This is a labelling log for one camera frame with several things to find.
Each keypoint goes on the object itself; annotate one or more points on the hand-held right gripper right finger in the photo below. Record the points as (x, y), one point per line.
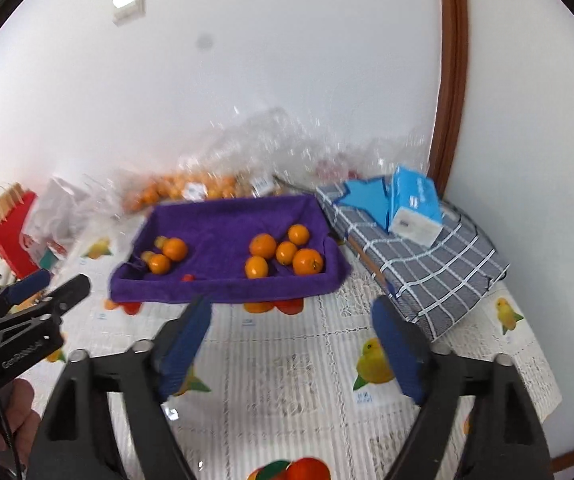
(397, 350)

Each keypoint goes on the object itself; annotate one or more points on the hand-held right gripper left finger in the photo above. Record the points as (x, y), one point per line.
(184, 350)

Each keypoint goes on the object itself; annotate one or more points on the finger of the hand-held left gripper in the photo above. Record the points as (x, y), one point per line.
(64, 295)
(29, 287)

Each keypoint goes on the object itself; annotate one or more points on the small orange kumquat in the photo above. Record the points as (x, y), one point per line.
(159, 263)
(159, 242)
(174, 249)

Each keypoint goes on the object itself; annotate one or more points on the orange mandarin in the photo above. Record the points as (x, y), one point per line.
(298, 234)
(263, 245)
(286, 253)
(307, 261)
(256, 267)

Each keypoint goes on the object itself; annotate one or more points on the purple towel lined tray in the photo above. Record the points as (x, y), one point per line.
(222, 230)

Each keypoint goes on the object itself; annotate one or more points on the person's left hand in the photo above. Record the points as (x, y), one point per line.
(22, 420)

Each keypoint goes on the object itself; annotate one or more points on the red gift bag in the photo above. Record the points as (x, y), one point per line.
(12, 240)

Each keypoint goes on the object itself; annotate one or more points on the white plastic bag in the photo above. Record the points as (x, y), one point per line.
(54, 215)

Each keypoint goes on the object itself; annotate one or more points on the grey checkered cloth box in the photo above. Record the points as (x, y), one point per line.
(432, 270)

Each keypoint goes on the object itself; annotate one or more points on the fruit print tablecloth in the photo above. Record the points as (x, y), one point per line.
(287, 360)

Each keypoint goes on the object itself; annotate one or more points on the clear plastic bag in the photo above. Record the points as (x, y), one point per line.
(367, 155)
(247, 140)
(104, 195)

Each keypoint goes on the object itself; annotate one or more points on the blue tissue box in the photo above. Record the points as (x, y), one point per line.
(414, 205)

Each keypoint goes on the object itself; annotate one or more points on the pile of bagged mandarins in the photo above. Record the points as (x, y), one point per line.
(167, 190)

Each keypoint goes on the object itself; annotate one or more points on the blue star-shaped object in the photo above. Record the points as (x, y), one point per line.
(367, 200)

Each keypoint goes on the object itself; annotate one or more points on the brown wooden door frame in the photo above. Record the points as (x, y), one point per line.
(449, 85)

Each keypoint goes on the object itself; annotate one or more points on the white wall switch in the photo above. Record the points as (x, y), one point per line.
(129, 6)

